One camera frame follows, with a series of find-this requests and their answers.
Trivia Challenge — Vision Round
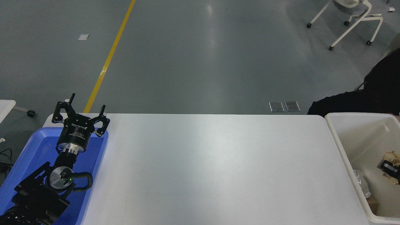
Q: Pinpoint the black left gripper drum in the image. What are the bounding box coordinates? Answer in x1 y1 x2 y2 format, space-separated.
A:
57 114 95 147

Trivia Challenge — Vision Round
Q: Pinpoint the tan paper ball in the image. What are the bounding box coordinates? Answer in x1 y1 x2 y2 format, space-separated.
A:
382 151 400 185

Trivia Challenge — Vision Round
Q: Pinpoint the crumpled clear plastic wrap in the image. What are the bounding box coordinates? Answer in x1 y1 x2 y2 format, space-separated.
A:
353 169 372 199

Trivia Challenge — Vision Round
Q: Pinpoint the blue plastic tray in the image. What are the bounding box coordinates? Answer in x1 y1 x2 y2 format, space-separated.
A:
0 127 109 225

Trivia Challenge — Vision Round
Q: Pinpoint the large pale plastic bin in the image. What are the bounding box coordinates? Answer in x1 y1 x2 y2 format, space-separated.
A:
324 112 400 225

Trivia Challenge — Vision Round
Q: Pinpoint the brown cardboard piece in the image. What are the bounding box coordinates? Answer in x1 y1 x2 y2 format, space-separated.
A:
366 197 379 213

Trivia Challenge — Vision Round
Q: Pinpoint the white cart with caster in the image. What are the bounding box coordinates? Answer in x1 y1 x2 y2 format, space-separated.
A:
0 100 36 124

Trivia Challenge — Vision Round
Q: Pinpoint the person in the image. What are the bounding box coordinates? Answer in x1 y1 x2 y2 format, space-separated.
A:
307 47 400 115

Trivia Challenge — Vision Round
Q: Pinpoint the white wheeled chair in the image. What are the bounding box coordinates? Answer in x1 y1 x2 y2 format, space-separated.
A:
306 0 396 51

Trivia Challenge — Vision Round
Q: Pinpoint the black cable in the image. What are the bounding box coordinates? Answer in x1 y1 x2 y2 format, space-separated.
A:
0 148 13 176

